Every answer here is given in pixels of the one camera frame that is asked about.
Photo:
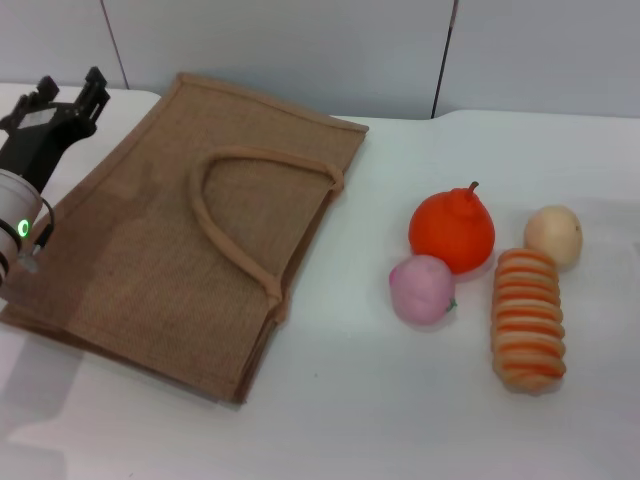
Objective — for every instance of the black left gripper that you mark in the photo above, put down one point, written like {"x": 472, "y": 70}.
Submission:
{"x": 40, "y": 135}

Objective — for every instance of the brown jute handbag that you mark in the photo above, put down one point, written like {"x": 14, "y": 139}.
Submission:
{"x": 150, "y": 235}

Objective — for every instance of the pink peach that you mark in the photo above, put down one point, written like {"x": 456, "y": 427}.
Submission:
{"x": 422, "y": 292}

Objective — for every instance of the orange citrus fruit with stem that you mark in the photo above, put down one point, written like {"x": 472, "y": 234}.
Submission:
{"x": 450, "y": 230}

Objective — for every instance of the pale beige round fruit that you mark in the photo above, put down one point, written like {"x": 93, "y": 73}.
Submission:
{"x": 554, "y": 234}

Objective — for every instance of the orange striped bread loaf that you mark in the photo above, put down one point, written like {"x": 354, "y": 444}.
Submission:
{"x": 527, "y": 325}

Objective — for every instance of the grey vertical wall strip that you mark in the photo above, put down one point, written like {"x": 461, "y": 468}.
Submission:
{"x": 119, "y": 50}

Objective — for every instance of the dark vertical wall strip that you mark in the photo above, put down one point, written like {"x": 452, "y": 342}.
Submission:
{"x": 442, "y": 65}

